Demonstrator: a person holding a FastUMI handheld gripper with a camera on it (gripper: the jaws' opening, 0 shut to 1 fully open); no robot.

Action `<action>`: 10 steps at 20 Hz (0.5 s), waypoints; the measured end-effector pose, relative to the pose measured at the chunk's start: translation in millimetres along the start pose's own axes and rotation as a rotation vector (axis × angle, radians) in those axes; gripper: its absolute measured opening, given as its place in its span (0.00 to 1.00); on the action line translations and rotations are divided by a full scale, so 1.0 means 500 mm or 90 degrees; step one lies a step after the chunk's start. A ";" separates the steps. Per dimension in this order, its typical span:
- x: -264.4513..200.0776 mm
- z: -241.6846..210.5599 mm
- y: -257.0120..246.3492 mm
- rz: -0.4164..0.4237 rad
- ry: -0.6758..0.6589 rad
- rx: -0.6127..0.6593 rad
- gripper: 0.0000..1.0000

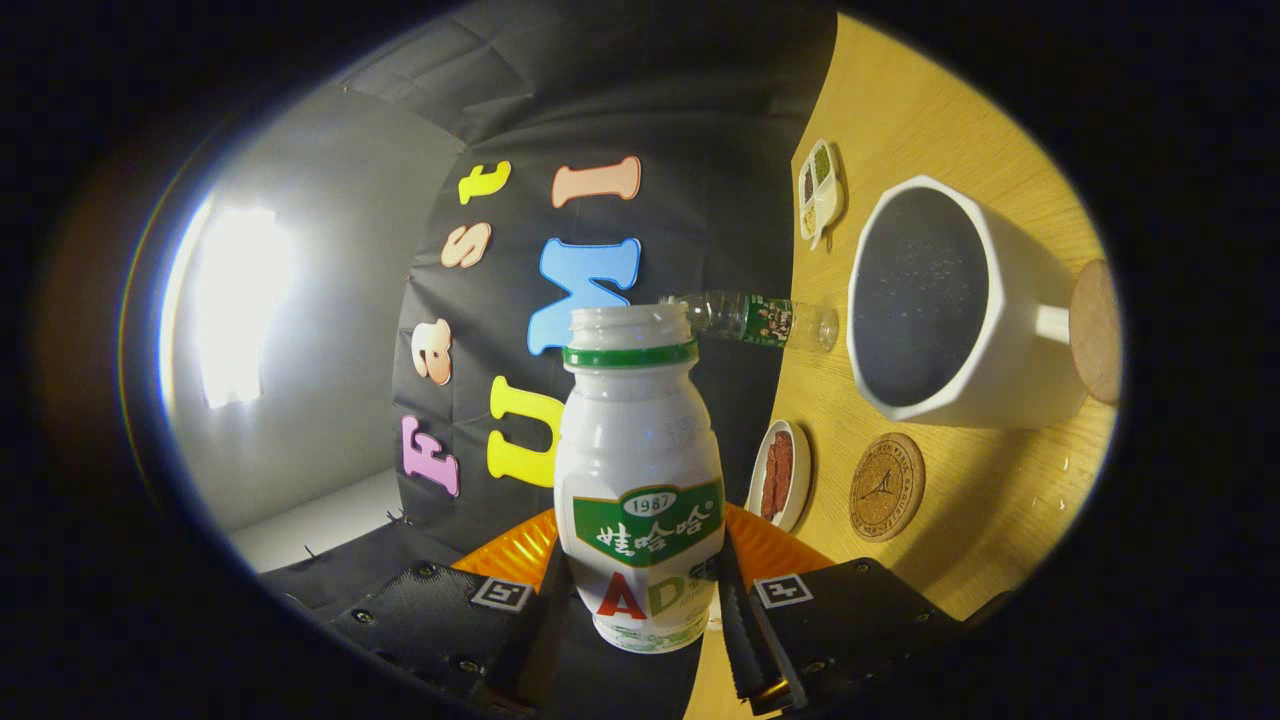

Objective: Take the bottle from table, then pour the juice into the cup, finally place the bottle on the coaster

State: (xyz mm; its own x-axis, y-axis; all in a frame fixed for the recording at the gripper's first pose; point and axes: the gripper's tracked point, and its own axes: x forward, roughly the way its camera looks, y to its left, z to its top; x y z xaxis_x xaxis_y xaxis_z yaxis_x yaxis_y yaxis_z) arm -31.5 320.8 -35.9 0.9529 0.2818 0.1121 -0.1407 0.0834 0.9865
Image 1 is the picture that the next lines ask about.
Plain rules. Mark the round cork coaster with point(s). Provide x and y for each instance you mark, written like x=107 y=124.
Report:
x=887 y=487

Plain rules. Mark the green mung beans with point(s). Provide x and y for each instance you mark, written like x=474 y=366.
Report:
x=822 y=165

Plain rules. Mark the red sausage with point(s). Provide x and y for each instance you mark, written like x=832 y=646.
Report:
x=785 y=465
x=770 y=490

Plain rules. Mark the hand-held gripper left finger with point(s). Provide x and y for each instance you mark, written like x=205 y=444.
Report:
x=545 y=650

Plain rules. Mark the white divided dish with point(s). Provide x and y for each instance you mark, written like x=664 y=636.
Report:
x=826 y=205

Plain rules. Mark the dark red beans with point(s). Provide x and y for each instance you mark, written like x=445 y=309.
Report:
x=806 y=185

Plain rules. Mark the clear plastic water bottle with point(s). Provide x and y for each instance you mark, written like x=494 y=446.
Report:
x=760 y=320

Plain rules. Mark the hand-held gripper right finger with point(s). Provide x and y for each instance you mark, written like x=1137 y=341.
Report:
x=745 y=640

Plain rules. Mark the white round plate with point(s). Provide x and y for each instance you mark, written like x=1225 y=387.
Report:
x=797 y=490

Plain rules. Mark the white juice bottle green label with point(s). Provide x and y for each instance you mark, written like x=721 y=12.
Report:
x=640 y=450

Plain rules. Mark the ceiling light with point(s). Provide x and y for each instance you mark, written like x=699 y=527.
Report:
x=240 y=300

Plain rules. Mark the wooden table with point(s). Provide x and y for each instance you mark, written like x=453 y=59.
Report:
x=980 y=480

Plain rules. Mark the yellow soybeans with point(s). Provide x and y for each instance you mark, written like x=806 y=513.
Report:
x=809 y=222

